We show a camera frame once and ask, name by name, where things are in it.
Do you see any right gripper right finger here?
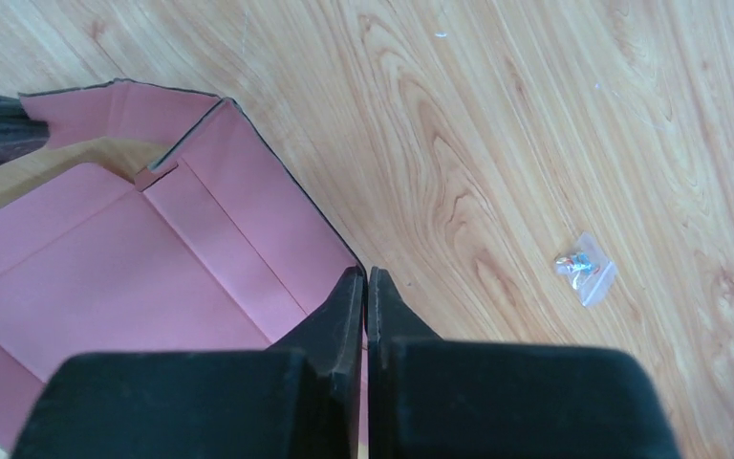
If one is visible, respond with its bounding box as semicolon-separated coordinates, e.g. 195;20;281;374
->
366;267;680;458

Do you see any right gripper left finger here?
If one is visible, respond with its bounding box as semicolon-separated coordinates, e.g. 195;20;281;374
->
11;267;366;458

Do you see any pink paper box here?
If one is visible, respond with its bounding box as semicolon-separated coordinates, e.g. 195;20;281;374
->
0;79;358;448

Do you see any small clear plastic bag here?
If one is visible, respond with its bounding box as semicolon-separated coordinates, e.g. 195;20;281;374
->
554;232;618;308

